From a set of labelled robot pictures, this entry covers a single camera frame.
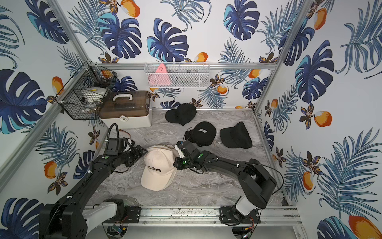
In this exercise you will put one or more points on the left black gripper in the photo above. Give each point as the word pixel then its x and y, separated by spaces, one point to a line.
pixel 136 152

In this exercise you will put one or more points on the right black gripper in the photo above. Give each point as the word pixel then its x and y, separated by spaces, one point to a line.
pixel 178 165

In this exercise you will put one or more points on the beige cap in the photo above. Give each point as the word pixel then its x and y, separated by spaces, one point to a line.
pixel 159 171

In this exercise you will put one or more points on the black cap with label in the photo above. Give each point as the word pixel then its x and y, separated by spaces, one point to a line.
pixel 203 134

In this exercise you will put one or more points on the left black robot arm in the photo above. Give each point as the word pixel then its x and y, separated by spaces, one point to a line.
pixel 67 219

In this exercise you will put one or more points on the white box brown lid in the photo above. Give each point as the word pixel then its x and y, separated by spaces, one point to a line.
pixel 127 109

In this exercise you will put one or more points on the white bowl in basket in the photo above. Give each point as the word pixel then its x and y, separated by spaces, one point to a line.
pixel 93 95

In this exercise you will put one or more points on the pink triangle card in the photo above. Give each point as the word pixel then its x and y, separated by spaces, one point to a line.
pixel 160 78

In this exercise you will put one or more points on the black wire basket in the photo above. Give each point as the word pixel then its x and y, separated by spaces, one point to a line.
pixel 87 76

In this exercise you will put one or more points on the clear wall shelf tray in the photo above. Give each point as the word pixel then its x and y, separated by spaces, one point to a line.
pixel 183 74

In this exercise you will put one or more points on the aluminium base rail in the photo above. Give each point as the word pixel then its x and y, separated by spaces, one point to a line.
pixel 203 216

